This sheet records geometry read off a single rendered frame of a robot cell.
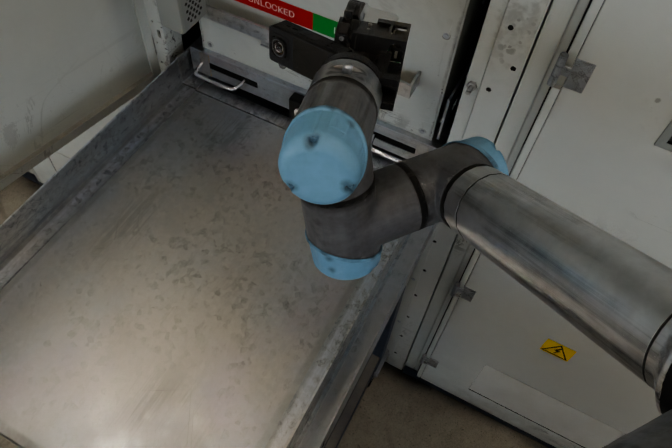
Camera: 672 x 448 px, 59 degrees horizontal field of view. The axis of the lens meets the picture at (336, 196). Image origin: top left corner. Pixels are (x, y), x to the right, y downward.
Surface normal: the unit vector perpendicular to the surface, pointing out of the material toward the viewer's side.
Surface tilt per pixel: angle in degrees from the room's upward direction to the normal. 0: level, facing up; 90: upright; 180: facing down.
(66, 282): 0
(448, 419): 0
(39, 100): 90
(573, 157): 90
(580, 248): 38
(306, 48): 79
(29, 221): 90
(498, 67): 90
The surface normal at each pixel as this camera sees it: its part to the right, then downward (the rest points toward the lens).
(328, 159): -0.18, 0.62
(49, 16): 0.79, 0.51
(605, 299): -0.81, -0.29
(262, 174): 0.05, -0.59
